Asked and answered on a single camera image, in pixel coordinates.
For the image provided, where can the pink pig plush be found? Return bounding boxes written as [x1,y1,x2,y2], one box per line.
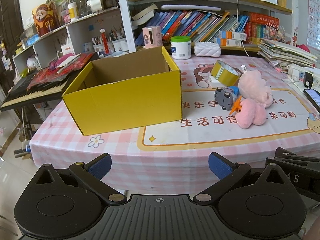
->
[238,70,273,108]

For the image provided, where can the yellow cardboard box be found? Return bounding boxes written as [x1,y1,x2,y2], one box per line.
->
[62,47,182,135]

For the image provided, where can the yellow tape roll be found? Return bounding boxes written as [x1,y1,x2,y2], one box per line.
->
[211,60,240,87]

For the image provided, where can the red packets pile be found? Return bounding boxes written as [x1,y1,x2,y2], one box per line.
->
[27,53,99,90]

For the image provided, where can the black phone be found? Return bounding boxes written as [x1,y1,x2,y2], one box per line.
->
[303,88,320,108]

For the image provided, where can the pink plush with orange spikes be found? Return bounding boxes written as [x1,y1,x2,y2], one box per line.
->
[229,96,267,129]

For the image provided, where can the orange white carton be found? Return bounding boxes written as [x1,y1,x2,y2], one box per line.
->
[219,31,247,41]
[214,37,241,47]

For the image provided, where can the stack of papers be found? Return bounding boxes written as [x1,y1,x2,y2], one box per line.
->
[258,38,318,72]

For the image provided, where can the white pen cup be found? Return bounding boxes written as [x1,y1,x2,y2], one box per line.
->
[112,38,129,52]

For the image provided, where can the red dictionary books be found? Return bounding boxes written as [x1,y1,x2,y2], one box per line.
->
[245,12,280,44]

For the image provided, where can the black electronic keyboard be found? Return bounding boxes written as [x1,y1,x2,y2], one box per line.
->
[1,53,99,112]

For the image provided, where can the orange white carton lower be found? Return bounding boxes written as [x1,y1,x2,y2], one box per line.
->
[214,37,241,47]

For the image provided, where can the row of books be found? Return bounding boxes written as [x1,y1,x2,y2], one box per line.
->
[144,10,248,43]

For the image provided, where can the white shelf unit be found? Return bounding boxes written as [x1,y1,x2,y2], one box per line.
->
[12,7,122,74]

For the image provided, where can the grey blue toy car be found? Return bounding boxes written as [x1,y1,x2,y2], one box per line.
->
[214,86,240,111]

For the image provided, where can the black charger plug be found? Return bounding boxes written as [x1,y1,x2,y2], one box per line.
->
[303,72,313,89]

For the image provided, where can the white power strip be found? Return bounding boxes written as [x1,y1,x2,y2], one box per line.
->
[287,63,319,87]

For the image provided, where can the pink checkered table mat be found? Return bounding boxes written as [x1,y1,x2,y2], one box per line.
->
[30,55,319,194]

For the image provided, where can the pink cylinder dispenser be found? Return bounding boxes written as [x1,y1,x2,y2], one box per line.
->
[143,25,163,49]

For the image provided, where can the white quilted purse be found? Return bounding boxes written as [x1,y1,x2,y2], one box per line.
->
[194,42,221,57]

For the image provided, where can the fortune god box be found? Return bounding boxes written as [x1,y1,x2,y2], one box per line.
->
[32,1,60,37]

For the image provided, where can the white jar green lid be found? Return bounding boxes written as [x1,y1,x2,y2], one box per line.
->
[170,36,191,60]

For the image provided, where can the white cube box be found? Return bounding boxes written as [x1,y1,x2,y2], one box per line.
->
[208,75,225,88]

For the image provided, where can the orange white carton upper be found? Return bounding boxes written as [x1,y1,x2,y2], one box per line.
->
[219,31,247,41]

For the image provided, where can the white yellow bottle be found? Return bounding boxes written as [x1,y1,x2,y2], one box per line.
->
[68,2,79,22]

